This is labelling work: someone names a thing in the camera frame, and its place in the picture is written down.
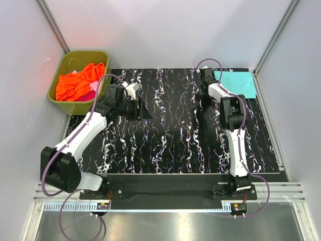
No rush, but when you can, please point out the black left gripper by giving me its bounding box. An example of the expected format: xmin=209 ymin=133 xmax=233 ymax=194
xmin=116 ymin=96 xmax=152 ymax=121

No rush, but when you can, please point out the turquoise t-shirt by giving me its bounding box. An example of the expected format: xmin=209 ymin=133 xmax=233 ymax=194
xmin=221 ymin=71 xmax=257 ymax=99

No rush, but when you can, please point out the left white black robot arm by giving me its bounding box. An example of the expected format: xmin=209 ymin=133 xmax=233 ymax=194
xmin=40 ymin=83 xmax=152 ymax=199

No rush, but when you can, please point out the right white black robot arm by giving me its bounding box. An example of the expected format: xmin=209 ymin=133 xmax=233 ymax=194
xmin=197 ymin=68 xmax=251 ymax=199

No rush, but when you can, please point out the magenta t-shirt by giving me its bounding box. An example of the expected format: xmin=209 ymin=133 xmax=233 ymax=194
xmin=76 ymin=90 xmax=96 ymax=102

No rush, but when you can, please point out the light pink t-shirt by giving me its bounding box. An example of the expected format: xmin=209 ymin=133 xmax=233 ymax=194
xmin=72 ymin=70 xmax=98 ymax=92

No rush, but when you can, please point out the black marble pattern mat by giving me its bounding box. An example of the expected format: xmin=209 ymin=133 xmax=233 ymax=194
xmin=53 ymin=68 xmax=285 ymax=174

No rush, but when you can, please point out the orange t-shirt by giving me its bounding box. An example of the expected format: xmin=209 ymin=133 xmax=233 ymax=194
xmin=55 ymin=63 xmax=105 ymax=101

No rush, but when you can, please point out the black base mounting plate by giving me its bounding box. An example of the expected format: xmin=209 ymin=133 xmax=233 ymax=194
xmin=80 ymin=174 xmax=257 ymax=205

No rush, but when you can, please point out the olive green plastic bin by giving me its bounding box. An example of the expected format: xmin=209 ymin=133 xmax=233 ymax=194
xmin=48 ymin=50 xmax=111 ymax=115

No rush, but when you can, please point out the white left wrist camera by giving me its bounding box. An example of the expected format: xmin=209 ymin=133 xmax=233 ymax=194
xmin=122 ymin=82 xmax=139 ymax=100

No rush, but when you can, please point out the slotted aluminium rail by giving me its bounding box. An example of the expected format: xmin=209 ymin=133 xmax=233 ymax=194
xmin=44 ymin=202 xmax=233 ymax=211

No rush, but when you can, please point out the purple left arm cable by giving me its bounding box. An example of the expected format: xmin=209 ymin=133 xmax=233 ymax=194
xmin=41 ymin=73 xmax=128 ymax=239

